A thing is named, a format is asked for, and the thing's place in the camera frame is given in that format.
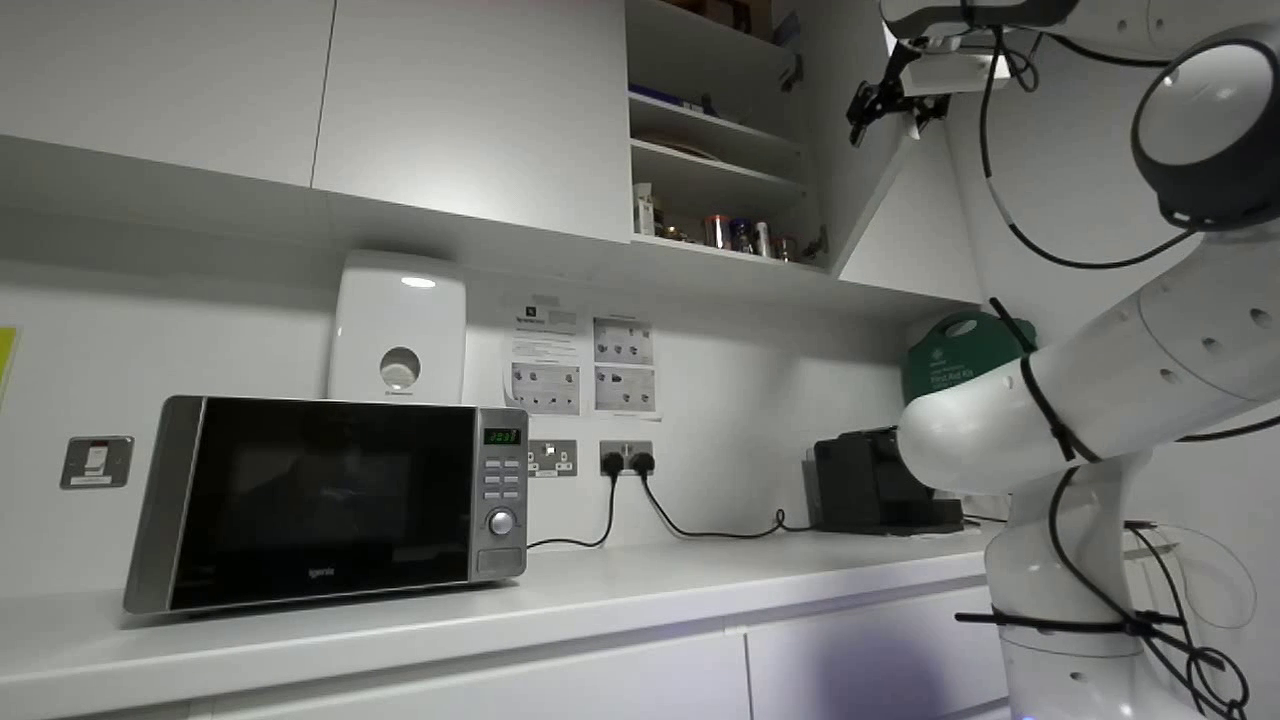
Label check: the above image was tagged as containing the black coffee machine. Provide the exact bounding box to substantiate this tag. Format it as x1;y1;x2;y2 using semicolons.
809;424;969;538

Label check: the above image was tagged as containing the black power adapter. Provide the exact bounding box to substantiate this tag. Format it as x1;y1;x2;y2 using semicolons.
596;434;661;482

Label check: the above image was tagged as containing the small chrome switch plate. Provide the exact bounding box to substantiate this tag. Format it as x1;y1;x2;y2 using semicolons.
528;434;582;480

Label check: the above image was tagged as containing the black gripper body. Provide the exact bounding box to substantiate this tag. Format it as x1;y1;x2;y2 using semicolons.
877;59;942;122

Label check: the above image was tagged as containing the thin white cable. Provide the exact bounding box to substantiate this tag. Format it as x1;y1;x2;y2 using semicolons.
1120;515;1266;632

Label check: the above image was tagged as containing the small text label paper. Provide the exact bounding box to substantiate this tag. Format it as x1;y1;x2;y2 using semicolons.
508;295;588;338

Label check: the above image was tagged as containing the black forearm robot cable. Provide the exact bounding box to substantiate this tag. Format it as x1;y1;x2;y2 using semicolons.
978;20;1210;275

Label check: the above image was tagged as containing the white wall cabinet with shelves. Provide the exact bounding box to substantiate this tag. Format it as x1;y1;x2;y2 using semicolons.
623;0;839;275

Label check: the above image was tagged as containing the wide white cabinet door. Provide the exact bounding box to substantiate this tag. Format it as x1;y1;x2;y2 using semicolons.
0;0;338;192

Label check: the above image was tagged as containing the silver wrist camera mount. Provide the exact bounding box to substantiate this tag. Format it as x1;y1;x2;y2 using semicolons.
895;42;1002;105

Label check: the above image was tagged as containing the black coffee machine cable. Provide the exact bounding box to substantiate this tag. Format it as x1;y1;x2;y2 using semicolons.
635;470;822;543

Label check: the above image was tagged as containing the green first aid box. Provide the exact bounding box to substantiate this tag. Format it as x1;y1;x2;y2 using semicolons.
902;309;1039;405

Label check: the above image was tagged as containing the flat blue shelf item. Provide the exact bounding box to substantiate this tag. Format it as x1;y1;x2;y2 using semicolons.
627;83;696;112

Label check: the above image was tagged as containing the black microwave power cable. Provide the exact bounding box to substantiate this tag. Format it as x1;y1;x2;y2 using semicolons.
528;470;623;555

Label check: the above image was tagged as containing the brown shelf box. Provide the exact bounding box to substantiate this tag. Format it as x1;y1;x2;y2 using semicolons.
666;0;780;41

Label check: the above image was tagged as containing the white wall dispenser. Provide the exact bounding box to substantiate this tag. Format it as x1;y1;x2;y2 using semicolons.
323;250;471;405

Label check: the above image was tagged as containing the metal wall switch plate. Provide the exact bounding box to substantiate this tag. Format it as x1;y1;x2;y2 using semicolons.
57;433;136;492

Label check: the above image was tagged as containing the silver black microwave oven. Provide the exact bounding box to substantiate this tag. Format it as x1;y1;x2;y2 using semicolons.
122;393;531;620

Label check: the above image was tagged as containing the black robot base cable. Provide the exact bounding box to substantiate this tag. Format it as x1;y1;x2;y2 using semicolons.
952;295;1258;720

